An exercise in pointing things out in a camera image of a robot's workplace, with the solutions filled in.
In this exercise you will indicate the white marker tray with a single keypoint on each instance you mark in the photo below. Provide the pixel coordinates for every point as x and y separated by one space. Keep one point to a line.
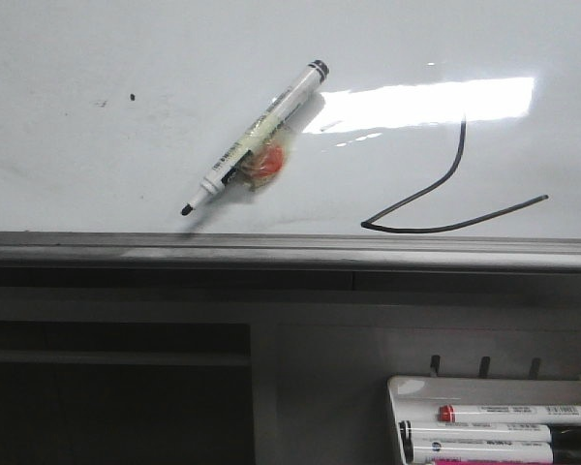
419 399

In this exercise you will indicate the white black whiteboard marker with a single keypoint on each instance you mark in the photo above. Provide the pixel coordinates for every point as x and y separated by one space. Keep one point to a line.
262 131

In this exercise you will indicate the black capped white marker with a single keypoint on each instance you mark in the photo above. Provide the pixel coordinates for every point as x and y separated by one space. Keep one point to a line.
433 430

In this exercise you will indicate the white whiteboard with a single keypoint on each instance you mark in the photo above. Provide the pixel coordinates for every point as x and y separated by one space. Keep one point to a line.
447 133

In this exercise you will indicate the red capped white marker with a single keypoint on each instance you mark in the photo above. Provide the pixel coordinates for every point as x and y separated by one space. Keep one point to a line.
554 414

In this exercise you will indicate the pink marker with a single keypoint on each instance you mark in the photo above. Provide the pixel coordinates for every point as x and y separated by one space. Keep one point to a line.
452 462

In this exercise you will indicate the grey cabinet with shelves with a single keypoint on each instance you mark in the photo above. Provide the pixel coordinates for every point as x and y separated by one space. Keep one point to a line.
222 366

